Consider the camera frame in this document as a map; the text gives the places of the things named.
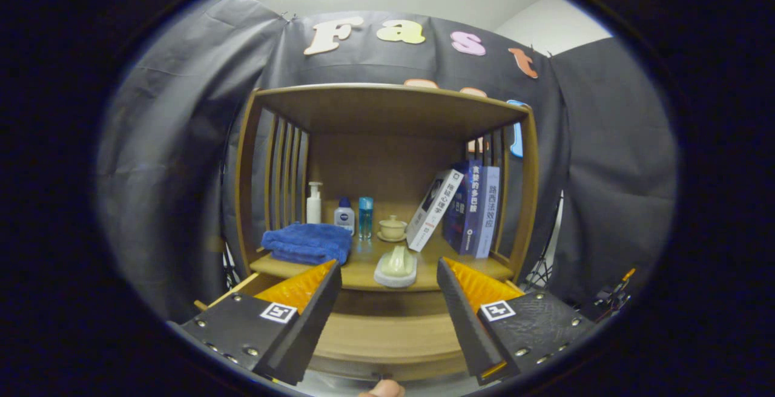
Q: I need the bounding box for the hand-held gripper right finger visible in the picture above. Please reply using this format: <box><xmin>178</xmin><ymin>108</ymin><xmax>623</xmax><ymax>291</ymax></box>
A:
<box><xmin>436</xmin><ymin>257</ymin><xmax>597</xmax><ymax>386</ymax></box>

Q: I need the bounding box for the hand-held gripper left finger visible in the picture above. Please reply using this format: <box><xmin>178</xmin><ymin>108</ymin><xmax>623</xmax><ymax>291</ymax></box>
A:
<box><xmin>180</xmin><ymin>259</ymin><xmax>343</xmax><ymax>386</ymax></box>

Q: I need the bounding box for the wooden drawer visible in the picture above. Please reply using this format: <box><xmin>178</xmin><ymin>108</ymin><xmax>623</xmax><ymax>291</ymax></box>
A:
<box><xmin>194</xmin><ymin>271</ymin><xmax>527</xmax><ymax>382</ymax></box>

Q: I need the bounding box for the wooden countertop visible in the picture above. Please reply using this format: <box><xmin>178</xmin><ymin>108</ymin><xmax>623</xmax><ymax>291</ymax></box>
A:
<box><xmin>249</xmin><ymin>228</ymin><xmax>515</xmax><ymax>293</ymax></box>

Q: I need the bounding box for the wooden cabinet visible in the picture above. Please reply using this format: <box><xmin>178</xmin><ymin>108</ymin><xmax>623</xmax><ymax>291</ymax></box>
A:
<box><xmin>235</xmin><ymin>82</ymin><xmax>539</xmax><ymax>382</ymax></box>

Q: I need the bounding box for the blue folded towel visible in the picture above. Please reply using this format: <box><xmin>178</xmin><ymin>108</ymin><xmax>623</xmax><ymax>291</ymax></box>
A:
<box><xmin>261</xmin><ymin>222</ymin><xmax>353</xmax><ymax>266</ymax></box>

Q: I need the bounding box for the dark blue book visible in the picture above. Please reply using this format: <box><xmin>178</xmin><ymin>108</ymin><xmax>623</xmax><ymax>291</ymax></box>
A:
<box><xmin>442</xmin><ymin>160</ymin><xmax>484</xmax><ymax>256</ymax></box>

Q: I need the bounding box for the white bottle with blue cap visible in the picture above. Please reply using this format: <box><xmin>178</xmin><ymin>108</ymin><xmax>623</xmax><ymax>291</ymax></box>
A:
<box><xmin>334</xmin><ymin>197</ymin><xmax>356</xmax><ymax>235</ymax></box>

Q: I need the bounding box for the light blue book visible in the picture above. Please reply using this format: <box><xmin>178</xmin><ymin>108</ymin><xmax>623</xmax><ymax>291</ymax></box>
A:
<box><xmin>475</xmin><ymin>166</ymin><xmax>501</xmax><ymax>258</ymax></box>

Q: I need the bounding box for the white book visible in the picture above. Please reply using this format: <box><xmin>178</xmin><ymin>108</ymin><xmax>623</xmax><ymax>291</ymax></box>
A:
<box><xmin>406</xmin><ymin>169</ymin><xmax>464</xmax><ymax>252</ymax></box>

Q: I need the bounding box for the beige lidded teacup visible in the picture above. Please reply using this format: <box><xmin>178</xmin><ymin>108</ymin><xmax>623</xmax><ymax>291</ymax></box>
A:
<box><xmin>377</xmin><ymin>215</ymin><xmax>408</xmax><ymax>243</ymax></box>

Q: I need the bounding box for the white pump bottle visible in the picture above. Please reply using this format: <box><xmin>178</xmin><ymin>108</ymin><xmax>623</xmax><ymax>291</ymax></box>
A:
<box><xmin>306</xmin><ymin>182</ymin><xmax>323</xmax><ymax>225</ymax></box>

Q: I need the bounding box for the clear blue bottle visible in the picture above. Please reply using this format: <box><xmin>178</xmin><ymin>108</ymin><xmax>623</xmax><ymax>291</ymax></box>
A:
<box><xmin>358</xmin><ymin>197</ymin><xmax>374</xmax><ymax>240</ymax></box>

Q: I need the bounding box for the black and orange device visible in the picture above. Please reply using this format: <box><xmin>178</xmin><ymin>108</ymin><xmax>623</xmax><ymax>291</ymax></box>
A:
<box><xmin>575</xmin><ymin>267</ymin><xmax>638</xmax><ymax>322</ymax></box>

